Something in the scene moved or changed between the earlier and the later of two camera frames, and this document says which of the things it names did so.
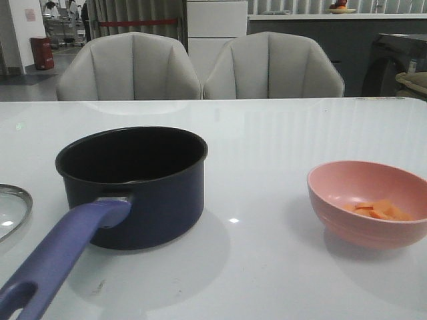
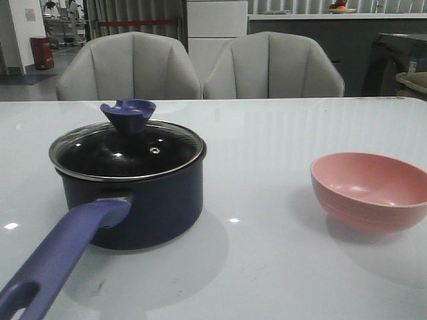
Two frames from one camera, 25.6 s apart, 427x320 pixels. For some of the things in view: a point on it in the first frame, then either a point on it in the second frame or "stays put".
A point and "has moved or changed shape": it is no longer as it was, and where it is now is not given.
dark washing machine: x=389 y=55 stays put
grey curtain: x=105 y=10 stays put
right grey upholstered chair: x=271 y=65 stays put
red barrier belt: x=138 y=23 stays put
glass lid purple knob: x=16 y=207 -> x=128 y=147
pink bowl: x=334 y=186 has moved or changed shape
